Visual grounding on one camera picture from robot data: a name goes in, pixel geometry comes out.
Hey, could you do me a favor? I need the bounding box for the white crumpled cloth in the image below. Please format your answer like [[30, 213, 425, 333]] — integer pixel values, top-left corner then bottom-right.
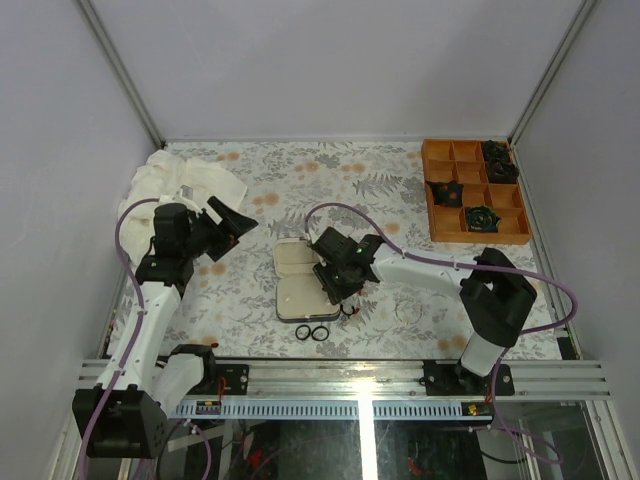
[[118, 150, 248, 266]]

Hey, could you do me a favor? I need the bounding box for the cream navy jewelry box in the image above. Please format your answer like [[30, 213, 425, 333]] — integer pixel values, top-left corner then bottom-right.
[[273, 238, 340, 323]]

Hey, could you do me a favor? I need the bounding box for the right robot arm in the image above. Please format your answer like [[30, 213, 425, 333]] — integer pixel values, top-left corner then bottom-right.
[[310, 227, 537, 395]]

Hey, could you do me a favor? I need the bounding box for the silver hoop bangle right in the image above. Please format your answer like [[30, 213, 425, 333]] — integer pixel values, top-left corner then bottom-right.
[[394, 299, 424, 325]]

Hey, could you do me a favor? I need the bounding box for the aluminium mounting rail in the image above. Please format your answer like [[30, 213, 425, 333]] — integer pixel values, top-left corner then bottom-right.
[[167, 359, 610, 422]]

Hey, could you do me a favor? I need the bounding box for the dark fabric flower in tray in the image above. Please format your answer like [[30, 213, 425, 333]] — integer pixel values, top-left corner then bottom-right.
[[481, 140, 520, 184]]

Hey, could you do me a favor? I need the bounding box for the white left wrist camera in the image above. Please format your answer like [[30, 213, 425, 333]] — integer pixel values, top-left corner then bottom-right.
[[172, 185, 221, 224]]

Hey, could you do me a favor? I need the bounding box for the dark flower with blue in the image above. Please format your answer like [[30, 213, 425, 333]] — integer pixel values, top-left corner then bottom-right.
[[464, 205, 501, 233]]

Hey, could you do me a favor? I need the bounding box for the wooden compartment tray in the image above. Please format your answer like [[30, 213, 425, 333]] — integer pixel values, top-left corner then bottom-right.
[[421, 139, 532, 245]]

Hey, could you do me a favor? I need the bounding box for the floral patterned tablecloth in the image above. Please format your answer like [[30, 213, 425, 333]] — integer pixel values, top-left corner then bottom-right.
[[104, 139, 566, 361]]

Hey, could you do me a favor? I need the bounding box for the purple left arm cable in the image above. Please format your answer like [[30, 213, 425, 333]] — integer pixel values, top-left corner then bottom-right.
[[79, 198, 161, 480]]

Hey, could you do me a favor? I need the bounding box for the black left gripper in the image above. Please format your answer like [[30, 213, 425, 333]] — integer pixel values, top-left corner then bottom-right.
[[184, 198, 259, 261]]

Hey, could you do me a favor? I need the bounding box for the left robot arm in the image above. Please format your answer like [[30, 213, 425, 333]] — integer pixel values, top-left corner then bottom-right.
[[72, 197, 258, 459]]

